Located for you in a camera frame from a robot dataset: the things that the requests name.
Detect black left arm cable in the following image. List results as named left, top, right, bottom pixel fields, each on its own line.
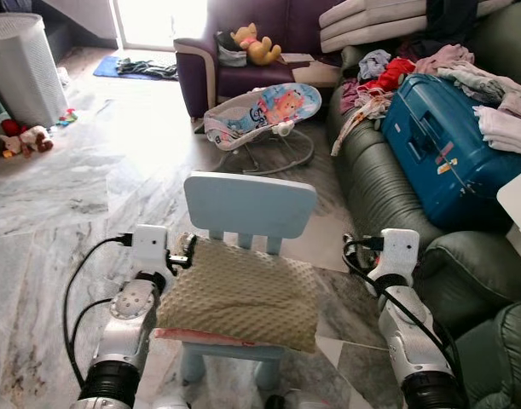
left=61, top=233, right=135, bottom=386

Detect white table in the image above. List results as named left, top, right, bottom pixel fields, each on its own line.
left=496, top=165, right=521, bottom=267

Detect blue floor mat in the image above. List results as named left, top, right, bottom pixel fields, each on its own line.
left=93, top=55, right=179, bottom=83

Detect white air purifier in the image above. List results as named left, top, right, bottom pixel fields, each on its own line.
left=0, top=12, right=70, bottom=130

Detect printed baby bouncer seat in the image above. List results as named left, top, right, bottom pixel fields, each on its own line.
left=202, top=82, right=323, bottom=176

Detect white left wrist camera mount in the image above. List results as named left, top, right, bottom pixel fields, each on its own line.
left=130, top=224, right=172, bottom=282

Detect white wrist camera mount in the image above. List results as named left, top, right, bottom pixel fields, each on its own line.
left=377, top=228, right=421, bottom=284
left=130, top=224, right=172, bottom=282

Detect grey bag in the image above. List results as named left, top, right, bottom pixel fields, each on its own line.
left=215, top=31, right=249, bottom=68

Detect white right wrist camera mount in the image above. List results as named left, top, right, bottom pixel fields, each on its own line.
left=377, top=228, right=421, bottom=284

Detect folded white cloth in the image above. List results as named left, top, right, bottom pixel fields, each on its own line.
left=472, top=103, right=521, bottom=159

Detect red garment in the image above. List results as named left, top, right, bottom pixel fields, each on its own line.
left=374, top=57, right=418, bottom=91

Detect purple armchair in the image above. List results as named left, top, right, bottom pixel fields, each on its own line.
left=173, top=0, right=348, bottom=120

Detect beige bubble-textured pillow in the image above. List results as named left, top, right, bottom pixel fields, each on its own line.
left=154, top=236, right=321, bottom=354

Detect brown and red plush toy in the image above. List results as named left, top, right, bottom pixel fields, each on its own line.
left=0, top=118, right=55, bottom=159

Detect light blue child chair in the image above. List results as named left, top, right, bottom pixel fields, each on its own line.
left=178, top=170, right=320, bottom=395

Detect dark crumpled cloth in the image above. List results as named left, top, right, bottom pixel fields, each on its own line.
left=116, top=57, right=178, bottom=80

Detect green leather sofa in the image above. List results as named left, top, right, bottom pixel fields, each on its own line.
left=327, top=0, right=521, bottom=409

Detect blue hard-shell suitcase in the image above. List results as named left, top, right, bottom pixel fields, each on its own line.
left=380, top=72, right=521, bottom=232

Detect stacked beige cushions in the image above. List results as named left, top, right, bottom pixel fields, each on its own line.
left=317, top=0, right=518, bottom=55

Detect pile of mixed clothes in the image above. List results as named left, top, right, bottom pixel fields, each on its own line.
left=331, top=43, right=521, bottom=157

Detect yellow plush bear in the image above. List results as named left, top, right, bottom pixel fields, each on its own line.
left=230, top=22, right=283, bottom=67

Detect small colourful floor toy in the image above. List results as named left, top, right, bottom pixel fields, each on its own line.
left=55, top=107, right=78, bottom=128

